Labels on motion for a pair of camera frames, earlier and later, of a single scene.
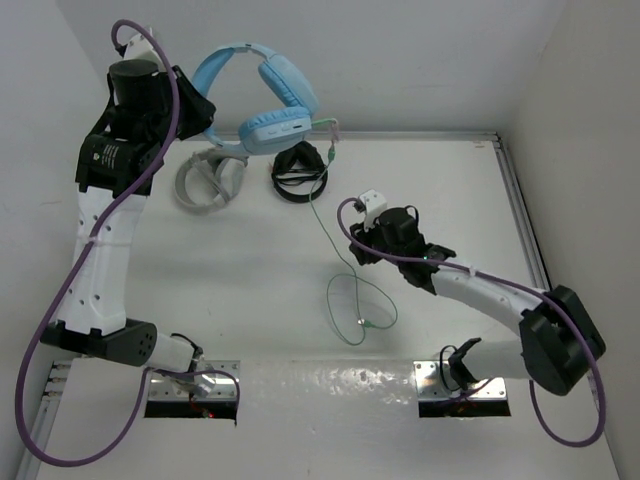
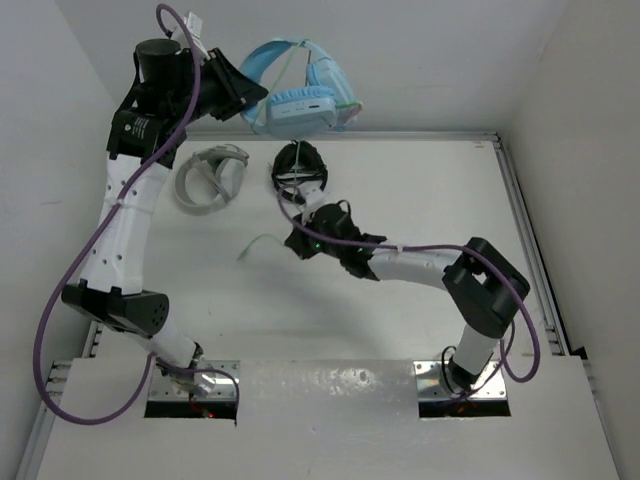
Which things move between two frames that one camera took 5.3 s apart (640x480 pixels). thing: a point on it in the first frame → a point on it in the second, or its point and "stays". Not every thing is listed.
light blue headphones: [278, 130] → [326, 101]
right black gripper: [360, 234] → [298, 240]
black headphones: [299, 163] stays
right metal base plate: [431, 386] stays
